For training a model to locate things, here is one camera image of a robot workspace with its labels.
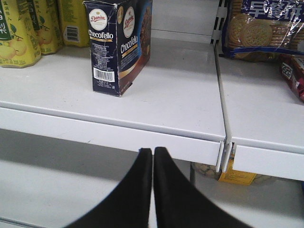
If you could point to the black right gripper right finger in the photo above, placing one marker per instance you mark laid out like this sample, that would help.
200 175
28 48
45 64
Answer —
178 203

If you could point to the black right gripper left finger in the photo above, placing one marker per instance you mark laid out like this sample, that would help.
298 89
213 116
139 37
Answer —
128 205

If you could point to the dark blue Chocofello cookie box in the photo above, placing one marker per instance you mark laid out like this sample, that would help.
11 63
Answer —
120 42

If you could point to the clear cookie tub yellow label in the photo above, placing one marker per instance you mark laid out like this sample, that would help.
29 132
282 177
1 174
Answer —
230 176

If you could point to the white store shelf board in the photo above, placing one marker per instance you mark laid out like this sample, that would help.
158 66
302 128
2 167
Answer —
200 106

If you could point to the red snack bag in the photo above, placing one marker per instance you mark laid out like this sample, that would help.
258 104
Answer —
292 70

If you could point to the breakfast biscuit bag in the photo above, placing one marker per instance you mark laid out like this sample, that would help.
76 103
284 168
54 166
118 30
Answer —
262 30

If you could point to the yellow pear drink bottle rear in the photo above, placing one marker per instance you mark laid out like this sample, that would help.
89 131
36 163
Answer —
73 23

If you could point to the yellow pear drink bottle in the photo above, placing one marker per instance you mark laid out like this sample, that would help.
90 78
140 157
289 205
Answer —
19 46
48 32
73 23

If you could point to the yellow pear drink bottle left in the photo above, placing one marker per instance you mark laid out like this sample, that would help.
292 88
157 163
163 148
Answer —
19 46

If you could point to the yellow pear drink bottle middle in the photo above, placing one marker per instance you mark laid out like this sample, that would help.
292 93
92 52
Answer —
48 32

